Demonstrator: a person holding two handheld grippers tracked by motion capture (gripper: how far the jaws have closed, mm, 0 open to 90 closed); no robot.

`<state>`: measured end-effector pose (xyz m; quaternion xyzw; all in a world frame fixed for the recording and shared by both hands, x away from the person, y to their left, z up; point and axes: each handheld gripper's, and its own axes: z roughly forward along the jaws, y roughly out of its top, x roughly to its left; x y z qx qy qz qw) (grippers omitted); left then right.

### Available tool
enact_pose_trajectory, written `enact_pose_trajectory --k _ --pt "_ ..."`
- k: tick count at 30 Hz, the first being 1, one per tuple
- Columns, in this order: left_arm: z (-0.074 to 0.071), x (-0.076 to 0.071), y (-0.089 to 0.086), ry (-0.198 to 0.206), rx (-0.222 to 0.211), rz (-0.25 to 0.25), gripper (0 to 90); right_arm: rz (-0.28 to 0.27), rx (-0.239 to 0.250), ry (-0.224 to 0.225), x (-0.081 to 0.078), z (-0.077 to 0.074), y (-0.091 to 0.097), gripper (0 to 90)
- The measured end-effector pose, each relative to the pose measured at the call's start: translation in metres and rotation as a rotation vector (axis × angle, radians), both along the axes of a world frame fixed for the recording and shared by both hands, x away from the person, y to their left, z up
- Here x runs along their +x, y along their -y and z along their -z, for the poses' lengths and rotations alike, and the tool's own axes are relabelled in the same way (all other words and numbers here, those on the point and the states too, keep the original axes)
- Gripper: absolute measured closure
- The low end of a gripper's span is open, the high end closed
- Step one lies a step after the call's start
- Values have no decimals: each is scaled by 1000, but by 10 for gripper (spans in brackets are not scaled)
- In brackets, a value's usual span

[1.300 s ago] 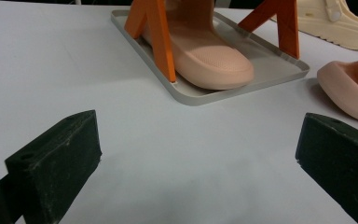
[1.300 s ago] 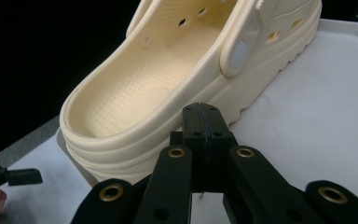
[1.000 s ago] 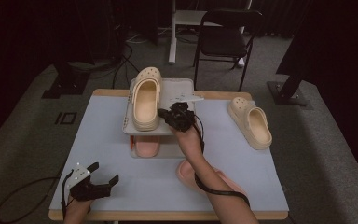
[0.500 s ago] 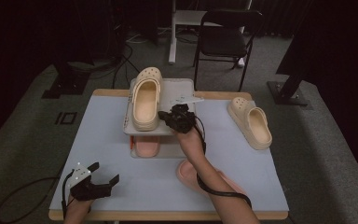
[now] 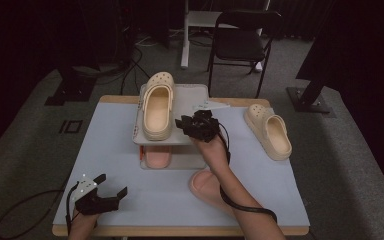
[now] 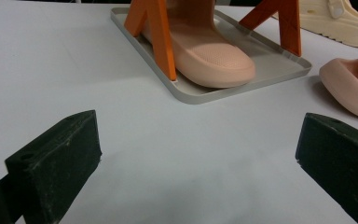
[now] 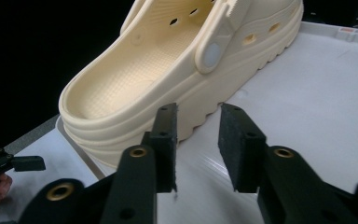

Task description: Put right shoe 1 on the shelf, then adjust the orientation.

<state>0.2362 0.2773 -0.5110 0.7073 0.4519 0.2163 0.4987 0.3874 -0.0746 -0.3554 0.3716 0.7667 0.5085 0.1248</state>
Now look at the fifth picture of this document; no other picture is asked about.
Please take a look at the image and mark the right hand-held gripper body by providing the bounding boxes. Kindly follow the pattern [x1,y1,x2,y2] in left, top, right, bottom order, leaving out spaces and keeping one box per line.
[184,101,231,144]

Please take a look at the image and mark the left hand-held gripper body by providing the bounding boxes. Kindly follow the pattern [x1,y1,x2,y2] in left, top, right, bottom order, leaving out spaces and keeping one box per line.
[71,175,121,216]

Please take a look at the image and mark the grey two-tier shoe rack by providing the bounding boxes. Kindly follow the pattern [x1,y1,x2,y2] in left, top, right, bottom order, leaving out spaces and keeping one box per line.
[132,83,215,171]

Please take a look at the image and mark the cream clog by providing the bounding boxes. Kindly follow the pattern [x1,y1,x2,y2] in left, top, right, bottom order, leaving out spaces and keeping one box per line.
[243,103,293,162]
[141,71,176,142]

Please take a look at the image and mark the pink slipper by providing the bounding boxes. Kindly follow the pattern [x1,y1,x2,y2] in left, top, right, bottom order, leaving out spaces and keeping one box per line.
[188,168,235,215]
[144,145,174,170]

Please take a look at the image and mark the person's left hand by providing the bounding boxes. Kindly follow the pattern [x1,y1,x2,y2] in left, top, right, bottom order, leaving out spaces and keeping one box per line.
[67,209,102,240]

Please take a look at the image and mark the person's right hand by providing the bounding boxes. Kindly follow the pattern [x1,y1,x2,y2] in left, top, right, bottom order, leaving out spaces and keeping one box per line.
[190,132,232,175]

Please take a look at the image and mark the light blue table mat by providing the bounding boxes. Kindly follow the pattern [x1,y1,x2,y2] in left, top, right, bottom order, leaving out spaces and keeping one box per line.
[52,101,311,228]

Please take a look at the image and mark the white desk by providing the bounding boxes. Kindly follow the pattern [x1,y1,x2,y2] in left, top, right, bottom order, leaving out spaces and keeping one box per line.
[179,0,272,73]

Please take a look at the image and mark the black folding chair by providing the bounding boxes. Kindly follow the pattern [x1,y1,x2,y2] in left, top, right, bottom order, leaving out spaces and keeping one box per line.
[207,9,283,100]

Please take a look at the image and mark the black stand base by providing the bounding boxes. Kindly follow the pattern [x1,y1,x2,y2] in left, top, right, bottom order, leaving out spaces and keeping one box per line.
[44,64,98,107]
[286,43,332,115]

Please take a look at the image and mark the black floor cables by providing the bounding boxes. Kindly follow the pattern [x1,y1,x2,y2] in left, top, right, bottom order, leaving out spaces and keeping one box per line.
[94,31,158,96]

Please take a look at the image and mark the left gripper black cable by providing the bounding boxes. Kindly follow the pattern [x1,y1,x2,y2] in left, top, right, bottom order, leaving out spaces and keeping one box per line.
[0,181,82,240]

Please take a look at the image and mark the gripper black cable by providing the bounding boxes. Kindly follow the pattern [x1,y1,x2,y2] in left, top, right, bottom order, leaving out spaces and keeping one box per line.
[0,181,82,240]
[217,122,279,224]

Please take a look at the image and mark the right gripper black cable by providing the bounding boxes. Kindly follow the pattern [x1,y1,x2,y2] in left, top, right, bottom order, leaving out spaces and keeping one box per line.
[217,122,279,224]

